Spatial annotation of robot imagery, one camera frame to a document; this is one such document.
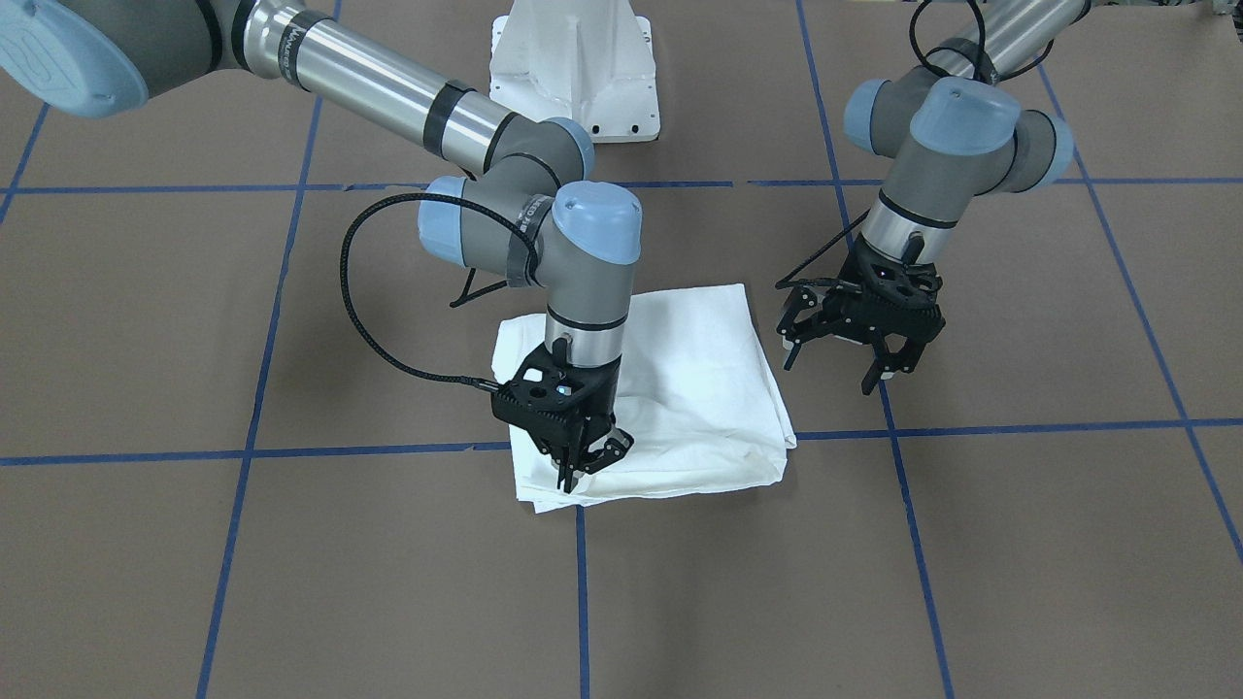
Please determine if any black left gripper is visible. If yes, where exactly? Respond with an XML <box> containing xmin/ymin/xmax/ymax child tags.
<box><xmin>777</xmin><ymin>238</ymin><xmax>946</xmax><ymax>396</ymax></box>

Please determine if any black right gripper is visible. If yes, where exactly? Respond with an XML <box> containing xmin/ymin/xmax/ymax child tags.
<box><xmin>491</xmin><ymin>340</ymin><xmax>634</xmax><ymax>494</ymax></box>

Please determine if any white long-sleeve printed shirt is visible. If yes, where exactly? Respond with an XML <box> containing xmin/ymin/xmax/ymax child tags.
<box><xmin>510</xmin><ymin>284</ymin><xmax>796</xmax><ymax>514</ymax></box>

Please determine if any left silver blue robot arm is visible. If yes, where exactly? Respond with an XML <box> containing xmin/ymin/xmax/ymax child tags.
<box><xmin>777</xmin><ymin>1</ymin><xmax>1093</xmax><ymax>394</ymax></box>

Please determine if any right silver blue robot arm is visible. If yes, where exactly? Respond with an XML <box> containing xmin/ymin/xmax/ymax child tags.
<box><xmin>1</xmin><ymin>1</ymin><xmax>641</xmax><ymax>493</ymax></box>

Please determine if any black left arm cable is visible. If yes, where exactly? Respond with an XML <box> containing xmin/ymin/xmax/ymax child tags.
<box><xmin>774</xmin><ymin>0</ymin><xmax>1059</xmax><ymax>292</ymax></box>

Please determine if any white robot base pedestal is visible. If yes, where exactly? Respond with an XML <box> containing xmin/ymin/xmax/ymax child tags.
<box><xmin>488</xmin><ymin>1</ymin><xmax>661</xmax><ymax>146</ymax></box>

